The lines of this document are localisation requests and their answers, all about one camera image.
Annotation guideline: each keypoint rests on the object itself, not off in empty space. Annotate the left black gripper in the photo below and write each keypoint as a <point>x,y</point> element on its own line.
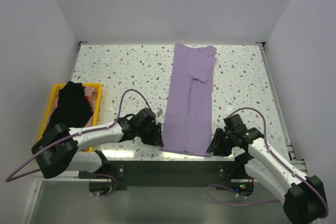
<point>156,138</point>

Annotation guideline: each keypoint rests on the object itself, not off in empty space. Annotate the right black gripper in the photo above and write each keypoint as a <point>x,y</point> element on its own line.
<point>216,144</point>

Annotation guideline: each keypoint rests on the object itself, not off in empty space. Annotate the purple t shirt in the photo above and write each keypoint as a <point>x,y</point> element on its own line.
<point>187,123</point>

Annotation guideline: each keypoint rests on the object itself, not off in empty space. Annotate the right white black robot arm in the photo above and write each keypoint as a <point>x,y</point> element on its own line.
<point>303,197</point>

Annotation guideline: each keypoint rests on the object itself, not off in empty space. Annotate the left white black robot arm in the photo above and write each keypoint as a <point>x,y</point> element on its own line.
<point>65,149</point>

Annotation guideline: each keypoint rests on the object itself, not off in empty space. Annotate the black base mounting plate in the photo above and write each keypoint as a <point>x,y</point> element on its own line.
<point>170,174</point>

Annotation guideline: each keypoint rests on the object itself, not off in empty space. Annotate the yellow plastic tray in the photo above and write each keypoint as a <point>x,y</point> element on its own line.
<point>44,119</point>

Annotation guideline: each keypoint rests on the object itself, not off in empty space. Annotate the black t shirt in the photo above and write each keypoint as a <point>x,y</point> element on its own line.
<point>73,108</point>

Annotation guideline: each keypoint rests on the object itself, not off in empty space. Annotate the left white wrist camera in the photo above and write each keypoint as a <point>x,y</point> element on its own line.
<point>159,112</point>

